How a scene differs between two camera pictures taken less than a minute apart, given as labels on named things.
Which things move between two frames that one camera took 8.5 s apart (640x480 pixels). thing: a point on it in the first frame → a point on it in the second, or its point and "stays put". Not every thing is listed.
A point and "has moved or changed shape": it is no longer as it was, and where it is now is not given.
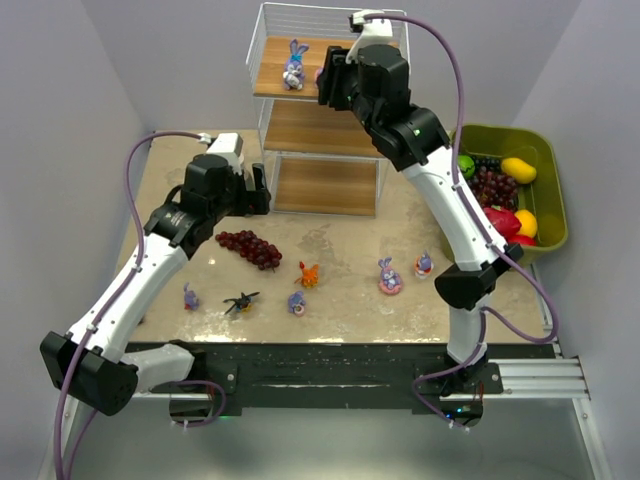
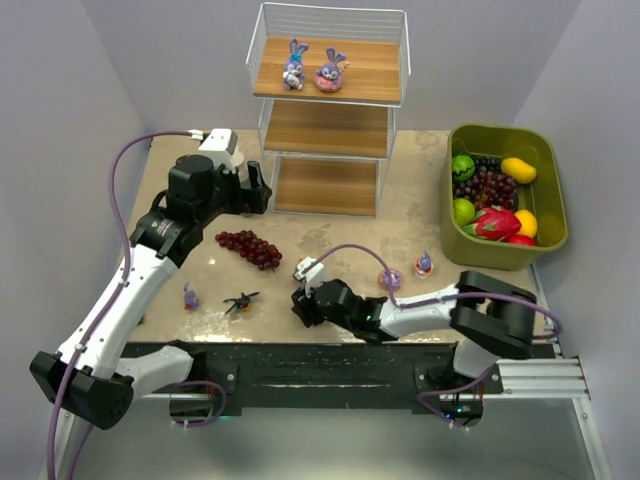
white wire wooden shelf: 317,160 stays put
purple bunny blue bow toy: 294,74 stays put
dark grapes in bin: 491,186 stays put
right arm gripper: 329,78 → 304,308
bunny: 390,282 has moved or changed shape
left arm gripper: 255,189 stays put
